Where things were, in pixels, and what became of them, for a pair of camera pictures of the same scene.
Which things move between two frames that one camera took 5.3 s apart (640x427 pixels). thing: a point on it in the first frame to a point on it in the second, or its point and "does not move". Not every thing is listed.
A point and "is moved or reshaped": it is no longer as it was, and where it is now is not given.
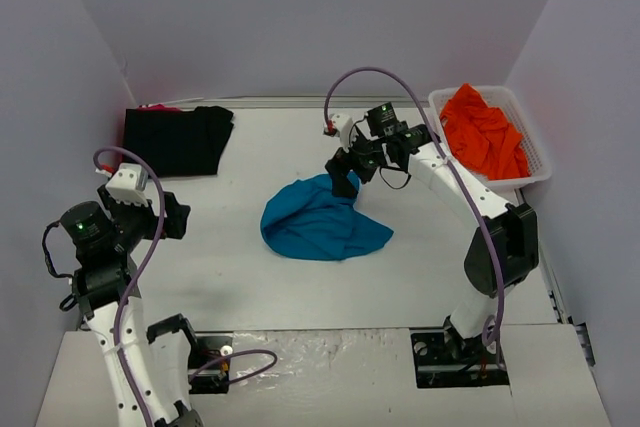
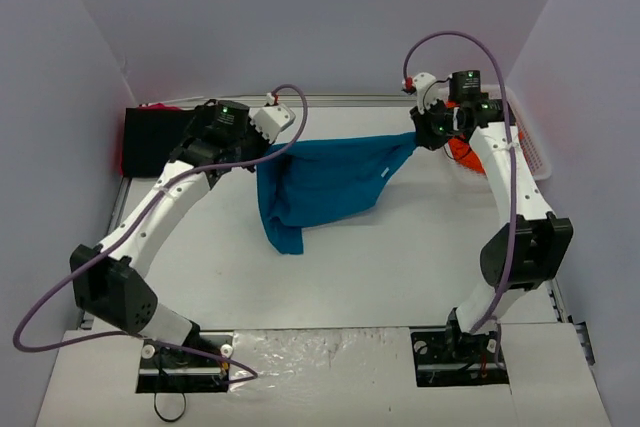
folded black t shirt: x=179 y=142 does not move
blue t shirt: x=306 y=219 is moved or reshaped
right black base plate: x=442 y=358 does not move
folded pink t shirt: x=157 y=107 does not move
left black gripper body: x=151 y=217 to x=245 y=150
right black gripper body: x=351 y=160 to x=426 y=128
